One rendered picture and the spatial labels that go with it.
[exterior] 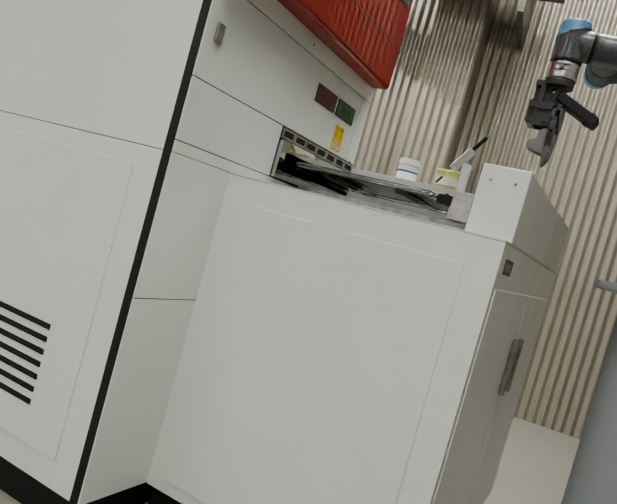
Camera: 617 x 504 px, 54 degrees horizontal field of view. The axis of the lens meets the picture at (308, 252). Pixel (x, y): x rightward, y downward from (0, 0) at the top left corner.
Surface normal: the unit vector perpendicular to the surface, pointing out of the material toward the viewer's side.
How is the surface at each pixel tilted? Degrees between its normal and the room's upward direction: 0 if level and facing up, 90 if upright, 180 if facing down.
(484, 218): 90
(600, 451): 90
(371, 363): 90
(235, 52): 90
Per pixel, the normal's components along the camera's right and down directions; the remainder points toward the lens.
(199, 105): 0.85, 0.25
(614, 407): -0.69, -0.16
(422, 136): -0.31, -0.05
